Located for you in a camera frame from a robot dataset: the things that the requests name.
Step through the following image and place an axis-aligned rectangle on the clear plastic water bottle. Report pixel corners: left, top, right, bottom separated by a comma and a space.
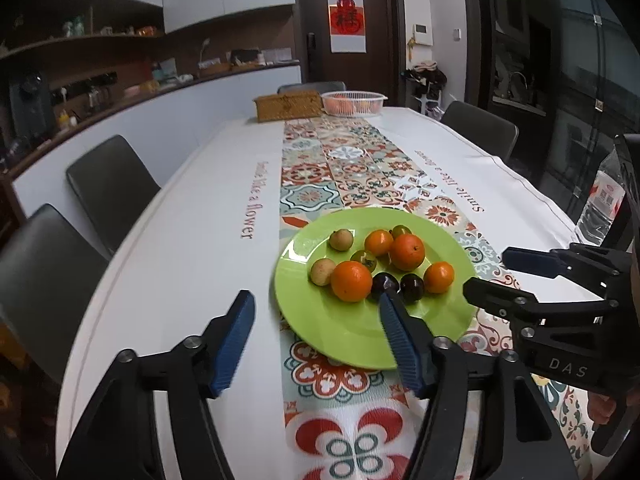
574, 152, 626, 247

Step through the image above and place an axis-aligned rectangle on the dark purple plum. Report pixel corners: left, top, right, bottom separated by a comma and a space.
371, 272, 400, 301
399, 273, 426, 304

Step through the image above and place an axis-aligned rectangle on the white floral tablecloth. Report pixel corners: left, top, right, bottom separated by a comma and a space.
55, 105, 601, 480

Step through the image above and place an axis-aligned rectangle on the black countertop appliance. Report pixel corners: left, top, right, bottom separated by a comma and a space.
10, 72, 53, 136

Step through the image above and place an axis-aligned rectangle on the person's right hand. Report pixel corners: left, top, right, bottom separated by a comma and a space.
587, 392, 618, 428

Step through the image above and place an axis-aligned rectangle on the red and white door poster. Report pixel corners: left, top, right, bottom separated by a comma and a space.
327, 0, 367, 54

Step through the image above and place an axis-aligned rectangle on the white plastic basket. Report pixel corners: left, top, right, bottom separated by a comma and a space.
320, 91, 388, 117

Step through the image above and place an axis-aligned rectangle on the green plate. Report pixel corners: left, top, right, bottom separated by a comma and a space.
274, 208, 480, 371

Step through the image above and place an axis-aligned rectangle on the orange cherry tomato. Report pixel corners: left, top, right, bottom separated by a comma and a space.
364, 229, 394, 257

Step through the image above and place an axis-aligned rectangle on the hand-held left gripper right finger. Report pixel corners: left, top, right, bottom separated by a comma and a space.
378, 292, 593, 480

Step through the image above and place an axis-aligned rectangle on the tan round fruit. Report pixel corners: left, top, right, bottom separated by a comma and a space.
310, 258, 337, 287
328, 228, 355, 251

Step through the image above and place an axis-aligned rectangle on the dark brown door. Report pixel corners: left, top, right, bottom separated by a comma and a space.
295, 0, 403, 108

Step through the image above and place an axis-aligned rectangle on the woven wooden box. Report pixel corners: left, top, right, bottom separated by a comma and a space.
252, 90, 322, 123

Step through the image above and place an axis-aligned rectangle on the pile of bags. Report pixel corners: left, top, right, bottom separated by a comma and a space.
402, 60, 448, 106

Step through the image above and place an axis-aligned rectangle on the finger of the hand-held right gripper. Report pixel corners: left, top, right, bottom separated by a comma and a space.
462, 277, 621, 328
501, 242, 632, 286

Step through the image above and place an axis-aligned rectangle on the large orange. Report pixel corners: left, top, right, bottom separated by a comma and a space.
330, 261, 374, 303
389, 234, 426, 271

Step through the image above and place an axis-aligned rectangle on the smooth small orange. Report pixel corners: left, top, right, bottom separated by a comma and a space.
423, 262, 456, 294

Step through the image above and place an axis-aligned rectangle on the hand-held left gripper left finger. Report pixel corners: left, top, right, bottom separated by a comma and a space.
57, 289, 257, 480

